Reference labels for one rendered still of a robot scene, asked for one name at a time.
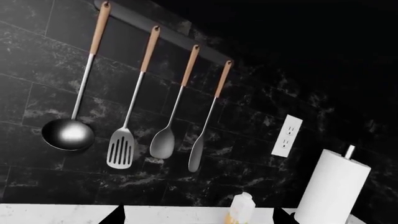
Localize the slotted steel spatula wooden handle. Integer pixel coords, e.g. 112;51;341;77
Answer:
106;25;161;170

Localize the steel ladle with wooden handle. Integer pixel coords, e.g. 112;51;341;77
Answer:
41;1;111;152

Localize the steel spoon with wooden handle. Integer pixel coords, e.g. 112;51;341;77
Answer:
149;44;200;160

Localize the white wall power outlet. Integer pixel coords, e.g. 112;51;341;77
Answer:
271;114;303;158

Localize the narrow steel spatula wooden handle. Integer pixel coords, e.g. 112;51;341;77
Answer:
188;60;233;174

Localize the clear plastic bottle yellow liquid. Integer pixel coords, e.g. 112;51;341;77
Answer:
224;192;256;224

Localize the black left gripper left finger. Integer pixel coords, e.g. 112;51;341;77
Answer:
99;205;126;224

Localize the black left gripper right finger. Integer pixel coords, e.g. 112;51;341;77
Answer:
271;207;298;224

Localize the steel paper towel holder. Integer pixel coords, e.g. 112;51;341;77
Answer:
289;144;356;224

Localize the dark wall utensil rail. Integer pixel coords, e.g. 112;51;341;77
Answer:
94;0;234;67

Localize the white paper towel roll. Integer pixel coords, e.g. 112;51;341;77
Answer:
295;149;372;224

